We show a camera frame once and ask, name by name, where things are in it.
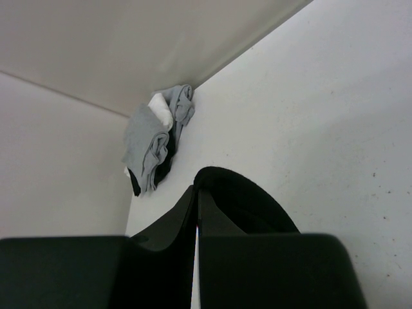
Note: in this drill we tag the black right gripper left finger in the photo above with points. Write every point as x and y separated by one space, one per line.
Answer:
152 269

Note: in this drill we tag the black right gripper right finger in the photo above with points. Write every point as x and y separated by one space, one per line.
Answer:
286 270

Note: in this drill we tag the grey folded tank top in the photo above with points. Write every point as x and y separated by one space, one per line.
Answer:
179 100

